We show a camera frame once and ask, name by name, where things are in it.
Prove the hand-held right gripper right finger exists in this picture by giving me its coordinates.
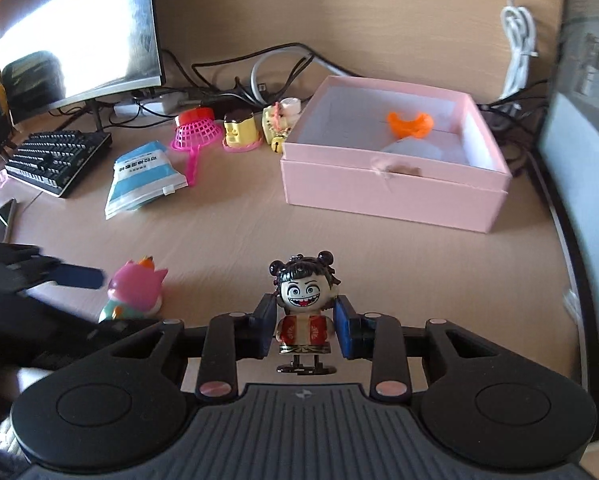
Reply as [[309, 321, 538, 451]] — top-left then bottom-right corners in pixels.
[[332, 294, 511, 397]]

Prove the computer monitor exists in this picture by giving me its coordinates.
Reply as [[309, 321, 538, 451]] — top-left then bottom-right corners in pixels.
[[0, 0, 168, 136]]

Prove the white power strip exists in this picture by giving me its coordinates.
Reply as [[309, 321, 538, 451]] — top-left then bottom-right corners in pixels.
[[114, 90, 188, 116]]

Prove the red plastic toy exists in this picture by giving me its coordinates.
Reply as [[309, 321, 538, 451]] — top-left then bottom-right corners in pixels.
[[176, 107, 215, 126]]

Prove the yellow toy with bell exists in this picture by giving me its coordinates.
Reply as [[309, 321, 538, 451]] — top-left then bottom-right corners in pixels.
[[262, 101, 293, 155]]

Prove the black-haired doll figure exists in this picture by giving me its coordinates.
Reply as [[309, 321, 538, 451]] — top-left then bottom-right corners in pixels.
[[270, 251, 341, 376]]

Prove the yellow pudding toy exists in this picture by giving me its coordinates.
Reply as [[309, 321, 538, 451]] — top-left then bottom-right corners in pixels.
[[222, 108, 263, 153]]

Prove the pink box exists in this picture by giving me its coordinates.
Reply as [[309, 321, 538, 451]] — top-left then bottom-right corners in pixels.
[[280, 75, 513, 234]]

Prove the pink crested toy figure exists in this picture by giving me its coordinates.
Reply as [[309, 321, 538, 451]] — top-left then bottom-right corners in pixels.
[[98, 255, 169, 323]]

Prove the white coiled cable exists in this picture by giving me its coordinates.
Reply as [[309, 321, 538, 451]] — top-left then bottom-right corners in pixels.
[[493, 0, 538, 103]]

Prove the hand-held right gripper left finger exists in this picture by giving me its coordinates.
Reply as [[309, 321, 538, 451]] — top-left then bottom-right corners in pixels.
[[98, 292, 281, 397]]

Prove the black keyboard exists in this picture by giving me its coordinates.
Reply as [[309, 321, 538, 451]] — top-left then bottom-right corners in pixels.
[[4, 130, 114, 199]]

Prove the blue white packet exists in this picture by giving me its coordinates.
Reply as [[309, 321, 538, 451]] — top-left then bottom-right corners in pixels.
[[104, 141, 189, 220]]

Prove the black cable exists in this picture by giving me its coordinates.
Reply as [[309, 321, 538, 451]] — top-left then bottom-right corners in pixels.
[[477, 79, 551, 181], [160, 42, 316, 107]]

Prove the grey cable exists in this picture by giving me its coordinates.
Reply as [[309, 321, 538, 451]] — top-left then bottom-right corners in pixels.
[[250, 44, 353, 106]]

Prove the orange plastic toy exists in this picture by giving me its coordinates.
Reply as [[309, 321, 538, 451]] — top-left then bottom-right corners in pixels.
[[387, 110, 434, 138]]

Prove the small white cup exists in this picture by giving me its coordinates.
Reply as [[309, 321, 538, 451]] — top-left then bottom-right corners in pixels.
[[278, 97, 303, 121]]

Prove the pink toy strainer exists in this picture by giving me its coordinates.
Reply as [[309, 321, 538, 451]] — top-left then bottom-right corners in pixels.
[[170, 116, 224, 187]]

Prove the wooden desktop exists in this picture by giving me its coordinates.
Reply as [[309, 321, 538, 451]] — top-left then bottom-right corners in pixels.
[[0, 57, 589, 413]]

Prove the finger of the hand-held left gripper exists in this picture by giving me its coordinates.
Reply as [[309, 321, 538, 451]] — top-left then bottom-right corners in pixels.
[[0, 244, 105, 292], [34, 317, 163, 367]]

